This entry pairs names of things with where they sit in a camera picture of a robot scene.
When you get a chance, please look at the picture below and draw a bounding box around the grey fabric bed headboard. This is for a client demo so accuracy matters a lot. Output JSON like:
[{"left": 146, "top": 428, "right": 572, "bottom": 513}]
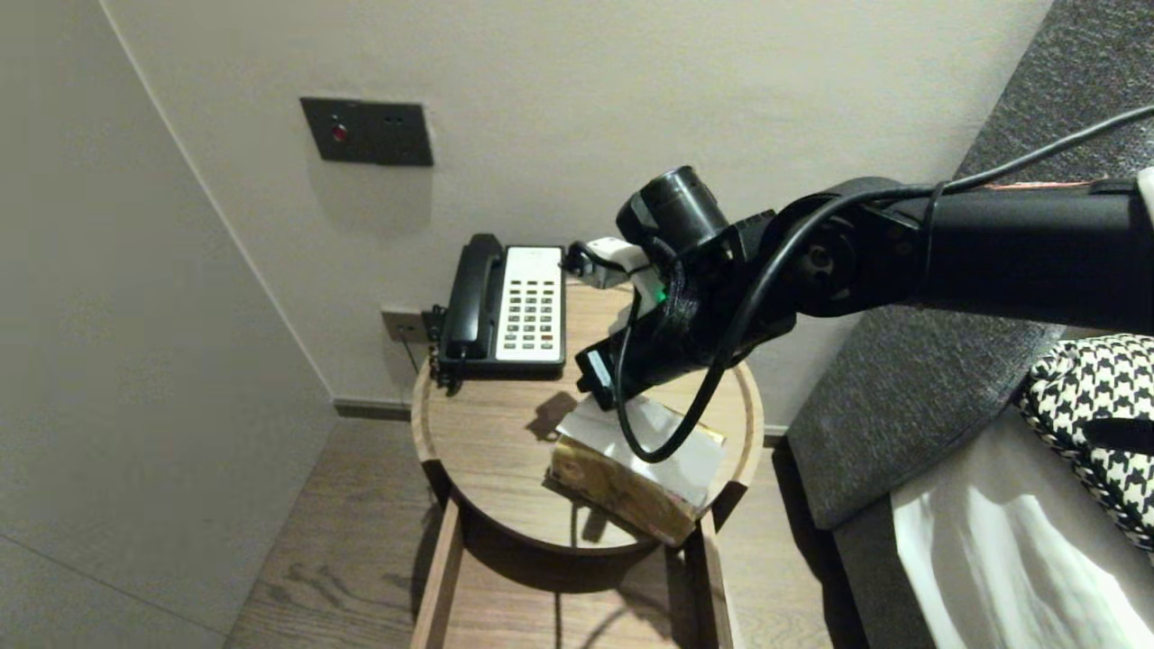
[{"left": 787, "top": 0, "right": 1154, "bottom": 649}]

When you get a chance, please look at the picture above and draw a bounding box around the white and gold tissue pack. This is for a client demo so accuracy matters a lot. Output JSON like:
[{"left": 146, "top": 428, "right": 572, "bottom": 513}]
[{"left": 550, "top": 392, "right": 727, "bottom": 548}]

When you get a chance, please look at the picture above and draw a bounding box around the black telephone handset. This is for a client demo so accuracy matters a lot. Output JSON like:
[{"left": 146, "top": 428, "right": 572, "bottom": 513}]
[{"left": 444, "top": 233, "right": 506, "bottom": 361}]

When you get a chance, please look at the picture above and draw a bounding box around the dark wall switch panel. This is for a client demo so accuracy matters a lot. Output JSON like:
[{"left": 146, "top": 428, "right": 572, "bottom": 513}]
[{"left": 300, "top": 97, "right": 435, "bottom": 169}]

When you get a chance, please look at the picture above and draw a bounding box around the wooden table drawer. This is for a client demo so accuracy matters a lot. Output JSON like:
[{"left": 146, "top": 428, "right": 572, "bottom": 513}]
[{"left": 410, "top": 500, "right": 736, "bottom": 649}]

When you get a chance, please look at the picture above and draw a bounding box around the black and white desk telephone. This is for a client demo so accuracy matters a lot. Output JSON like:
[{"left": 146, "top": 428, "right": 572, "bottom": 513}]
[{"left": 431, "top": 245, "right": 567, "bottom": 379}]

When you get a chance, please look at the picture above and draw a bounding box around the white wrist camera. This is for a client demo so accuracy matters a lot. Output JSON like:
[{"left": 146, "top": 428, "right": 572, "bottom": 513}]
[{"left": 563, "top": 236, "right": 668, "bottom": 307}]

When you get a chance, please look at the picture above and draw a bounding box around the black white houndstooth pillow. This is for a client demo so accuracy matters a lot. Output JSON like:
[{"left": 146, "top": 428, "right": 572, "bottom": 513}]
[{"left": 1014, "top": 332, "right": 1154, "bottom": 553}]

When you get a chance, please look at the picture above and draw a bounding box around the grey wall socket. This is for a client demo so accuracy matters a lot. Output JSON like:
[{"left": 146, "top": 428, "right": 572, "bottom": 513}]
[{"left": 380, "top": 309, "right": 429, "bottom": 344}]

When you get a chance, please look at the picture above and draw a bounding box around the white bed sheet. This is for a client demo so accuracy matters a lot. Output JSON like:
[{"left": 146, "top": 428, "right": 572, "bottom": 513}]
[{"left": 891, "top": 406, "right": 1154, "bottom": 649}]

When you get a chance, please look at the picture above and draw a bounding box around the black smooth arm cable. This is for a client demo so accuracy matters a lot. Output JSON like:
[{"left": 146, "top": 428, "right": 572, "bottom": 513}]
[{"left": 613, "top": 104, "right": 1154, "bottom": 465}]

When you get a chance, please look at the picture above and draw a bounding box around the round wooden side table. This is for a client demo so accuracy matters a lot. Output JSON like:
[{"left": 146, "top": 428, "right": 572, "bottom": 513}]
[{"left": 410, "top": 278, "right": 765, "bottom": 555}]

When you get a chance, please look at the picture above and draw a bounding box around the black coiled telephone cord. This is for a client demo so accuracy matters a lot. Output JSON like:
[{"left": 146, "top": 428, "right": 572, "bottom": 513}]
[{"left": 424, "top": 305, "right": 465, "bottom": 396}]

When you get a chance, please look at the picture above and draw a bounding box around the black braided cable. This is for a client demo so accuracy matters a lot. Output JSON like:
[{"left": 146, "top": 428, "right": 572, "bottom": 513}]
[{"left": 649, "top": 239, "right": 700, "bottom": 334}]

